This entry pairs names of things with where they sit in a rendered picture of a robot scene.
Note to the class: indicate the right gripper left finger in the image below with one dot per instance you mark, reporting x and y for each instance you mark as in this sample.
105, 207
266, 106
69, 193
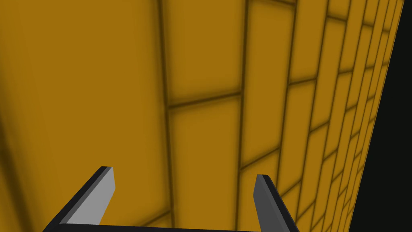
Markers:
91, 200

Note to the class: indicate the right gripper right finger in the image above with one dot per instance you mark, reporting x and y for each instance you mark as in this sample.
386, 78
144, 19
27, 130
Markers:
270, 206

